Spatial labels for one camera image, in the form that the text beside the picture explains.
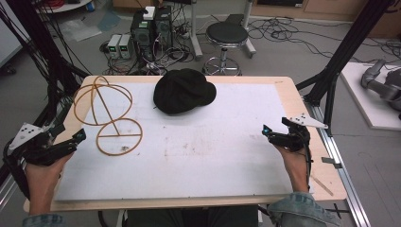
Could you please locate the white table leg frame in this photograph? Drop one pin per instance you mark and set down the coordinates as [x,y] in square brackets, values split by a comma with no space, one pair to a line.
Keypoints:
[195,31]

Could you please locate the aluminium rail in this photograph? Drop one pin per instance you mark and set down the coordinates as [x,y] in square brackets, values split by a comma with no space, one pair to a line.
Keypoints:
[343,179]

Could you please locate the grey bench power supply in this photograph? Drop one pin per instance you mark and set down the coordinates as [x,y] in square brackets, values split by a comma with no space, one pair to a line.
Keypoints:
[125,46]
[113,46]

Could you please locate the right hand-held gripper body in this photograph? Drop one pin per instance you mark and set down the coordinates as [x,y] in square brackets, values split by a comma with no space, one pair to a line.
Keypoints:
[298,138]

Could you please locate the white table mat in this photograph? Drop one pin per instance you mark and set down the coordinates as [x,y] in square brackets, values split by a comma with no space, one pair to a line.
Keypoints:
[195,157]

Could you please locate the white box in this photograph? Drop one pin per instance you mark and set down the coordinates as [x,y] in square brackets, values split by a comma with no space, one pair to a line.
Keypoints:
[149,13]

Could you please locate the white platform board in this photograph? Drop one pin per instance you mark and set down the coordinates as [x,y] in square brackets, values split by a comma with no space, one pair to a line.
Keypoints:
[362,101]

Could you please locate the person's right hand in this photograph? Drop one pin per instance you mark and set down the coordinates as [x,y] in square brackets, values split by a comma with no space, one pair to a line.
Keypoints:
[298,170]

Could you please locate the black computer tower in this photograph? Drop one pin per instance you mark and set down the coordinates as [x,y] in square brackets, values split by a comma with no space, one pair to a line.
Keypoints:
[163,26]
[143,38]

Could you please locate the black metal frame stand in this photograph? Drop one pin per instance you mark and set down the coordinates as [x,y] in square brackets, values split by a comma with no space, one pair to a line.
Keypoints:
[47,53]
[350,44]

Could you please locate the black round stool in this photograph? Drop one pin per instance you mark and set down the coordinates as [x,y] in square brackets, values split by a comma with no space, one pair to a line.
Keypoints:
[227,33]

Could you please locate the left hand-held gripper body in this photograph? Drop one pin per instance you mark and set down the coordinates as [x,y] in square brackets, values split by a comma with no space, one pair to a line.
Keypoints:
[34,148]

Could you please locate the black cap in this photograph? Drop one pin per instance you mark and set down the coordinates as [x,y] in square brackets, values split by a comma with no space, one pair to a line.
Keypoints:
[183,91]

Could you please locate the person's left hand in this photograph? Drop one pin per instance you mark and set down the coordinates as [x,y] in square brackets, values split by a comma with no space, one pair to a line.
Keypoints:
[44,183]

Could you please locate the thin wooden stick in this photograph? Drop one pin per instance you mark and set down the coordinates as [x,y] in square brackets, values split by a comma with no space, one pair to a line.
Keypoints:
[322,185]

